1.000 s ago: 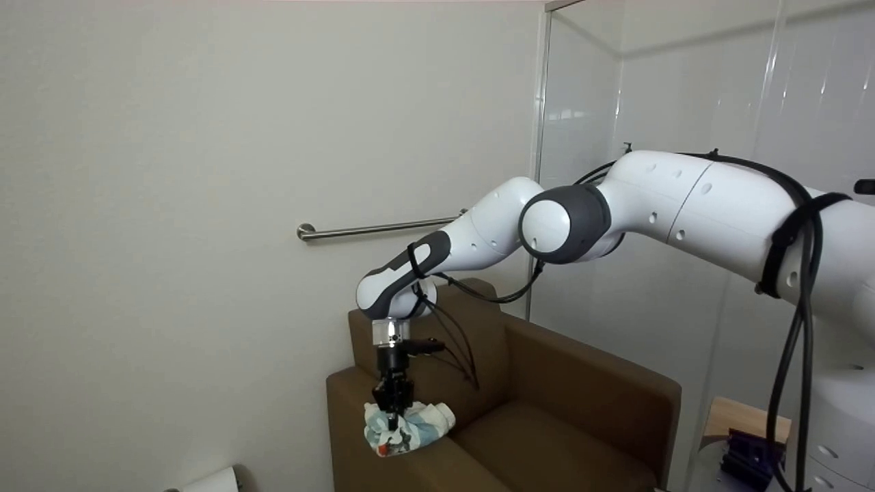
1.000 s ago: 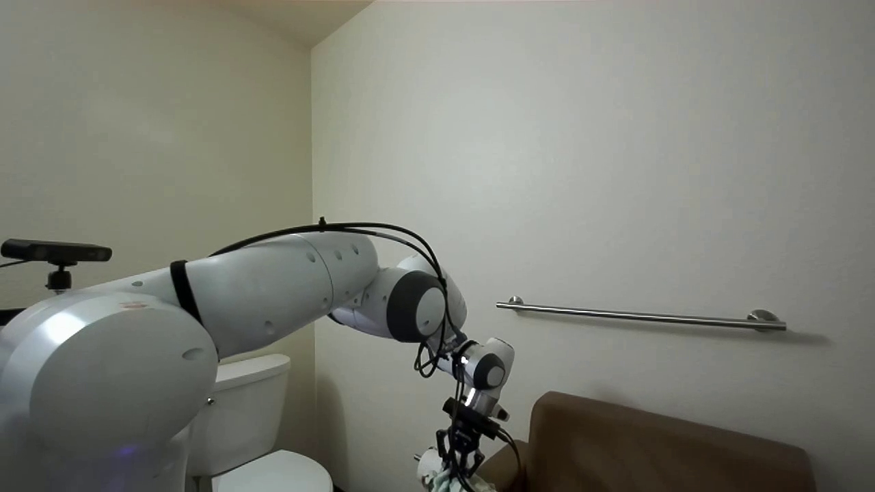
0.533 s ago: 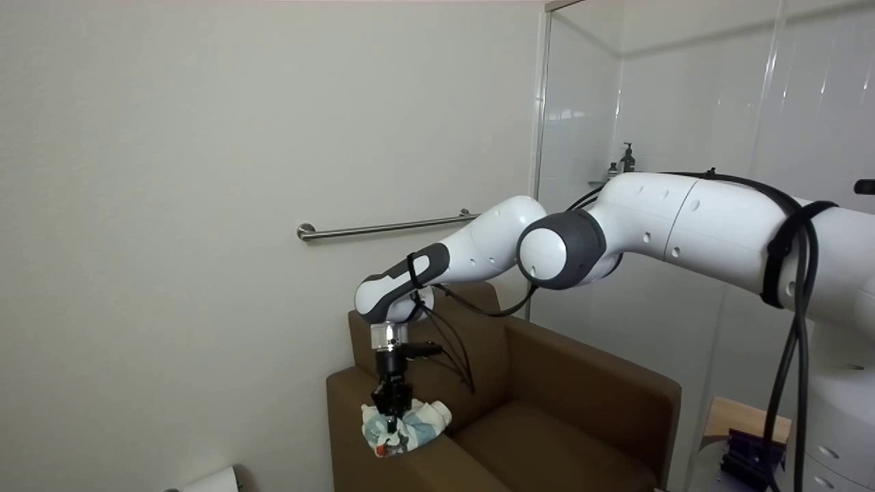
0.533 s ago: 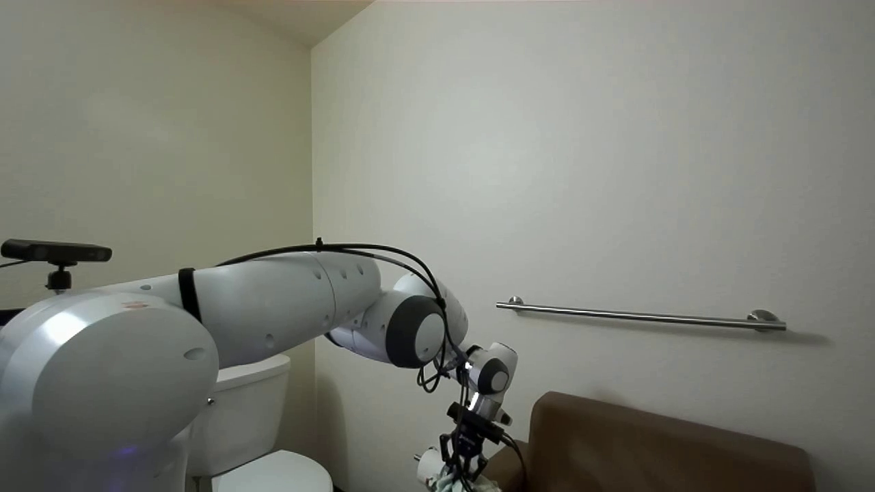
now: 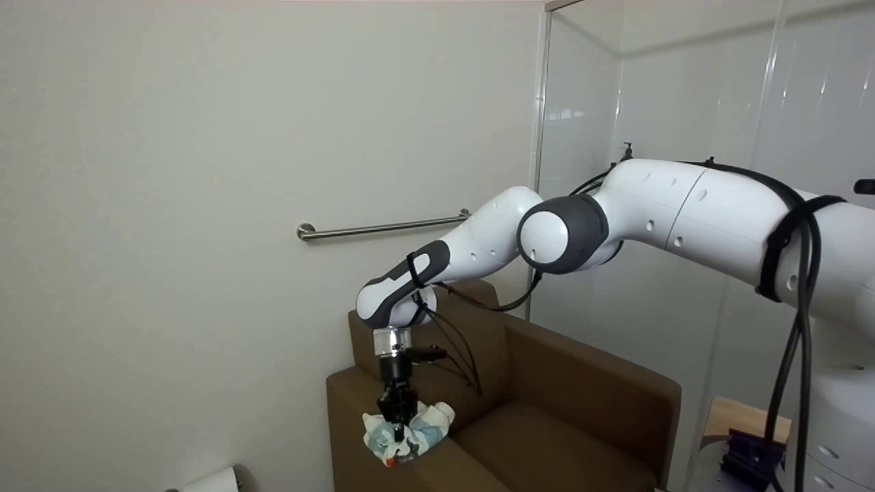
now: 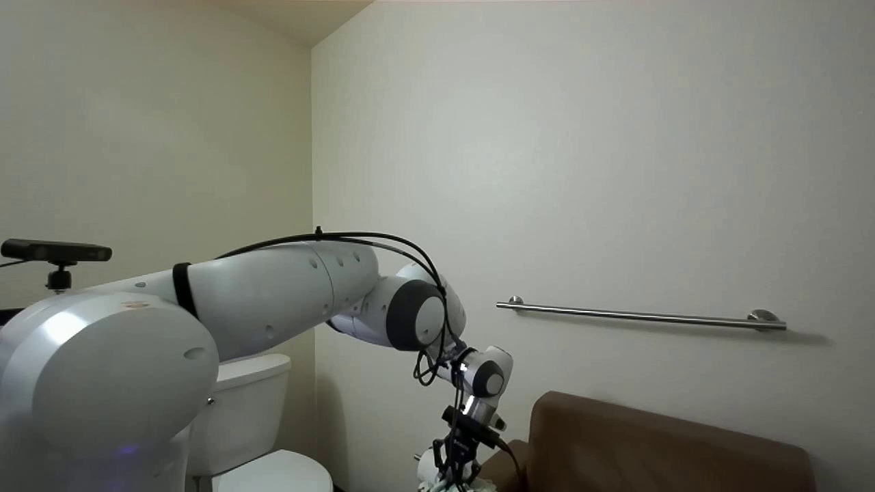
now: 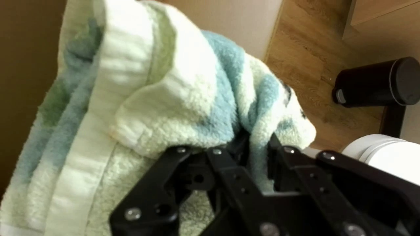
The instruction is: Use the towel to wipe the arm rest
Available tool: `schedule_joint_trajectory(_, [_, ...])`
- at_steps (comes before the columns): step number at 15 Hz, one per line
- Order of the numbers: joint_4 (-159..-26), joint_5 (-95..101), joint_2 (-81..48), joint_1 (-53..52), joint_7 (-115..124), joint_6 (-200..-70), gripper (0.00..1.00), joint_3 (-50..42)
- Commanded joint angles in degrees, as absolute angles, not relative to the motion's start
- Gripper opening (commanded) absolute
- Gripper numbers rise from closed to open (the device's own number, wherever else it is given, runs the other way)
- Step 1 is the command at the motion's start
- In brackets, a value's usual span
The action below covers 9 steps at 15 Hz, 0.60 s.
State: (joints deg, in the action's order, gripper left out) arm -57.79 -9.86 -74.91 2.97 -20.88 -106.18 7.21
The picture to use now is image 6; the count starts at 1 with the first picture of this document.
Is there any white toilet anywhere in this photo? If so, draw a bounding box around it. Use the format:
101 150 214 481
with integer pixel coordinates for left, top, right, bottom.
185 354 336 492

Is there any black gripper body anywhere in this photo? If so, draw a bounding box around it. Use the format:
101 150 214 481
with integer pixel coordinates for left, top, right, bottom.
444 427 485 463

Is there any metal wall grab bar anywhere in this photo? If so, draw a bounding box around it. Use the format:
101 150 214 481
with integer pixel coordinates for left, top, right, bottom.
494 296 790 337

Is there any black stereo camera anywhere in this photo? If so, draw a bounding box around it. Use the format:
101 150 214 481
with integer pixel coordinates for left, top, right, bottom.
0 235 116 296

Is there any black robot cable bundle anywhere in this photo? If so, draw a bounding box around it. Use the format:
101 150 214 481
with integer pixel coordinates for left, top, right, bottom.
217 228 470 392

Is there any brown armchair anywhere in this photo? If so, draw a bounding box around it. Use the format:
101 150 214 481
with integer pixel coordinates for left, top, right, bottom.
477 392 818 492

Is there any white and blue towel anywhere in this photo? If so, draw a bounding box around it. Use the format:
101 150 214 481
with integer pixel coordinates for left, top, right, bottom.
416 447 501 492

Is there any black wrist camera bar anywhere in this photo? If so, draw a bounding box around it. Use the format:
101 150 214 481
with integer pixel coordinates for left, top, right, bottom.
441 404 507 452

